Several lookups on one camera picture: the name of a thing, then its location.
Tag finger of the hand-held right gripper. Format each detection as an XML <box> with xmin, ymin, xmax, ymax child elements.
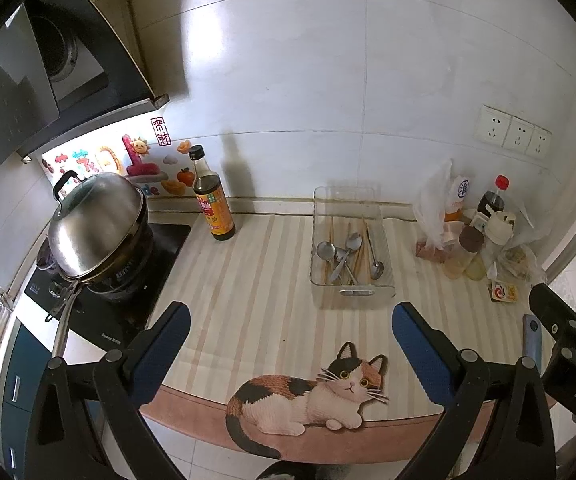
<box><xmin>522</xmin><ymin>313</ymin><xmax>544</xmax><ymax>368</ymax></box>
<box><xmin>528</xmin><ymin>282</ymin><xmax>576</xmax><ymax>343</ymax></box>

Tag red-capped dark sauce bottle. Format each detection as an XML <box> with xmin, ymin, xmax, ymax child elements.
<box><xmin>477</xmin><ymin>175</ymin><xmax>511</xmax><ymax>222</ymax></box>

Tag clear plastic bag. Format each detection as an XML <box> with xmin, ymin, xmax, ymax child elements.
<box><xmin>485</xmin><ymin>200</ymin><xmax>551</xmax><ymax>286</ymax></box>

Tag pink packet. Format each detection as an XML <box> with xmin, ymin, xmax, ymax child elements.
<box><xmin>416</xmin><ymin>240</ymin><xmax>449</xmax><ymax>264</ymax></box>

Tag orange bottle with white label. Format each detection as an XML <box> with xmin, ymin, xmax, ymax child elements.
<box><xmin>445</xmin><ymin>172</ymin><xmax>474</xmax><ymax>223</ymax></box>

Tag clear plastic utensil tray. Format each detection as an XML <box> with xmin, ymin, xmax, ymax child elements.
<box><xmin>310</xmin><ymin>186</ymin><xmax>397</xmax><ymax>311</ymax></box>

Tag blue kitchen cabinet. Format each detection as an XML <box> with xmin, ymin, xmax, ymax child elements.
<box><xmin>0</xmin><ymin>310</ymin><xmax>103</xmax><ymax>480</ymax></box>

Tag white wall socket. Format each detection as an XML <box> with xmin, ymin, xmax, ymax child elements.
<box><xmin>525</xmin><ymin>126</ymin><xmax>553</xmax><ymax>159</ymax></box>
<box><xmin>473</xmin><ymin>105</ymin><xmax>513</xmax><ymax>145</ymax></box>
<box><xmin>502</xmin><ymin>116</ymin><xmax>536</xmax><ymax>153</ymax></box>

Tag brown-capped clear jar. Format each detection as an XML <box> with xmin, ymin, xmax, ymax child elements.
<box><xmin>443</xmin><ymin>226</ymin><xmax>485</xmax><ymax>280</ymax></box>

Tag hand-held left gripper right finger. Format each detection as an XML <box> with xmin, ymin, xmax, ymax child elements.
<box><xmin>392</xmin><ymin>301</ymin><xmax>565</xmax><ymax>480</ymax></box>

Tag white plastic bag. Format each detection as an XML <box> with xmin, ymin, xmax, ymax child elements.
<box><xmin>414</xmin><ymin>158</ymin><xmax>469</xmax><ymax>261</ymax></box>

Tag black gas stove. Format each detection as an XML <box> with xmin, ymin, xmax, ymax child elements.
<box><xmin>22</xmin><ymin>222</ymin><xmax>192</xmax><ymax>346</ymax></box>

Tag red yellow matchbox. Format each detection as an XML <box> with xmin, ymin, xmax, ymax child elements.
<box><xmin>489</xmin><ymin>281</ymin><xmax>519</xmax><ymax>303</ymax></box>

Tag dark soy sauce bottle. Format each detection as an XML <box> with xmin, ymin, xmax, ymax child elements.
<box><xmin>188</xmin><ymin>145</ymin><xmax>237</xmax><ymax>242</ymax></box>

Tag black range hood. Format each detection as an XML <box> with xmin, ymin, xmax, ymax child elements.
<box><xmin>0</xmin><ymin>0</ymin><xmax>169</xmax><ymax>167</ymax></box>

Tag colourful wall stickers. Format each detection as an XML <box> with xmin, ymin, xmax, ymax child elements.
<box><xmin>42</xmin><ymin>116</ymin><xmax>193</xmax><ymax>198</ymax></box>

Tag small clear jar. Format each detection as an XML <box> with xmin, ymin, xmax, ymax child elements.
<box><xmin>465</xmin><ymin>252</ymin><xmax>489</xmax><ymax>281</ymax></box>

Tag striped cat mat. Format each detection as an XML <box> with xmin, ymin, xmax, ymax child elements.
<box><xmin>138</xmin><ymin>212</ymin><xmax>534</xmax><ymax>461</ymax></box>

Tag white lidded cup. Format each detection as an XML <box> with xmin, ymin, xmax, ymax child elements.
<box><xmin>483</xmin><ymin>210</ymin><xmax>517</xmax><ymax>246</ymax></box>

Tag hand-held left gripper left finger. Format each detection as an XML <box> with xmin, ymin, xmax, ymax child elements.
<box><xmin>22</xmin><ymin>301</ymin><xmax>191</xmax><ymax>480</ymax></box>

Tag dark wok with handle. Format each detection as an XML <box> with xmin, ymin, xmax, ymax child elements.
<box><xmin>38</xmin><ymin>210</ymin><xmax>155</xmax><ymax>361</ymax></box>

